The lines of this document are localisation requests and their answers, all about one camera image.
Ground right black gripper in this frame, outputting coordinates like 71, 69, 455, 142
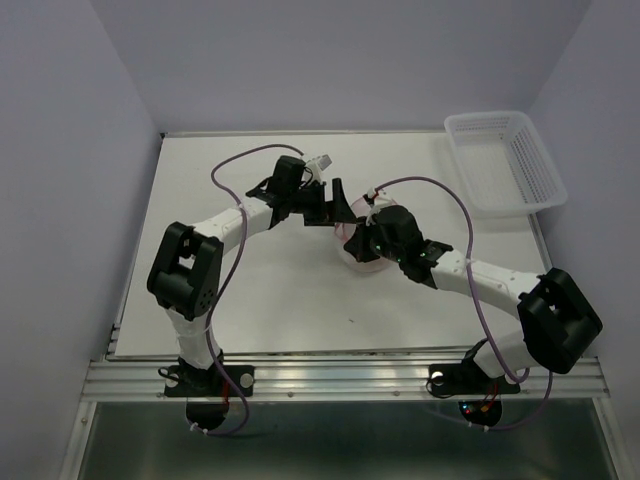
343, 213, 403, 263

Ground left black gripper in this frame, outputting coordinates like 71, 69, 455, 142
287, 177, 356, 226

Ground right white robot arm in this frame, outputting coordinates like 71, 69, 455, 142
343, 205, 603, 390

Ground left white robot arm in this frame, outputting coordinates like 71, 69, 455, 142
147, 155, 357, 394

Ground white plastic basket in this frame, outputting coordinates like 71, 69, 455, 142
444, 111, 568, 218

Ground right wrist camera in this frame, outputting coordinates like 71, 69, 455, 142
363, 187, 397, 226

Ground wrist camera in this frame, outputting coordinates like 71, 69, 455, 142
304, 154, 332, 177
363, 187, 397, 226

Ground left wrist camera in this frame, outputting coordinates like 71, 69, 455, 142
304, 154, 332, 177

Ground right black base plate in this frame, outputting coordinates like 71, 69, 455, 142
426, 363, 521, 399

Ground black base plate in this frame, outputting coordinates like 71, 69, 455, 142
157, 364, 255, 398
426, 363, 521, 399

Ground aluminium frame rail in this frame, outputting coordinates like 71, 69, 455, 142
59, 130, 626, 480

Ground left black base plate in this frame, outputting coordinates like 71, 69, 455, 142
157, 364, 255, 398

